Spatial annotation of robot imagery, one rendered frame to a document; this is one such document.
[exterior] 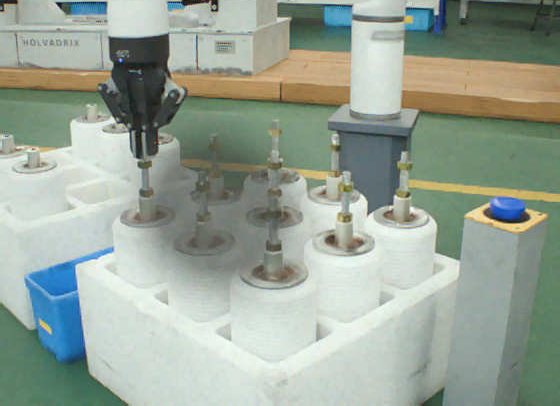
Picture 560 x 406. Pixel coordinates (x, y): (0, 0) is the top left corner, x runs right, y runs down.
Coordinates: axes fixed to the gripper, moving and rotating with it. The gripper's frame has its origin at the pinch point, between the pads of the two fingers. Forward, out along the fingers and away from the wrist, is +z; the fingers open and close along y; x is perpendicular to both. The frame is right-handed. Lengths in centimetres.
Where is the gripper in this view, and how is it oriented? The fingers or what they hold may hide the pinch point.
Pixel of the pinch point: (144, 144)
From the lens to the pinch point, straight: 91.8
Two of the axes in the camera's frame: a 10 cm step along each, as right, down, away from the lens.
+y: 8.9, 1.5, -4.3
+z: 0.0, 9.4, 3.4
